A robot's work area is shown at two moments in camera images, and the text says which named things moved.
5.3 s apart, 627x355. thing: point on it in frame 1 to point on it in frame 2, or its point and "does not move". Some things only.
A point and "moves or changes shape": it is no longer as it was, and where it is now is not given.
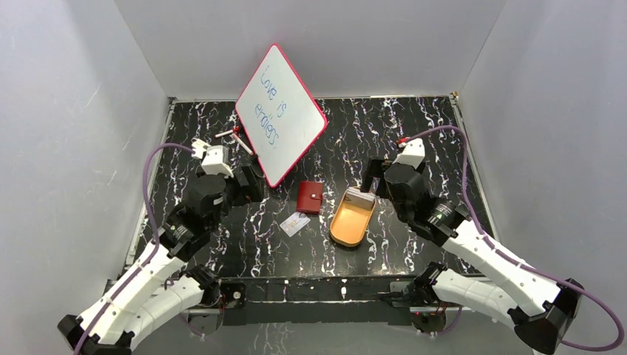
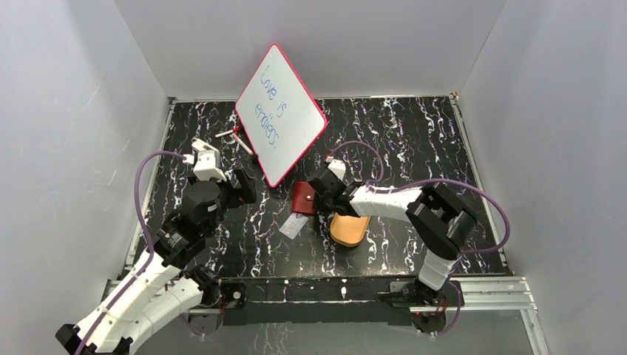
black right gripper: (375, 170) to (320, 208)
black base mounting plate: (320, 299) does not move
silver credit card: (294, 223) does not move
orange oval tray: (350, 222) does not move
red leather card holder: (310, 194) moves or changes shape
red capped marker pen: (234, 129) does not move
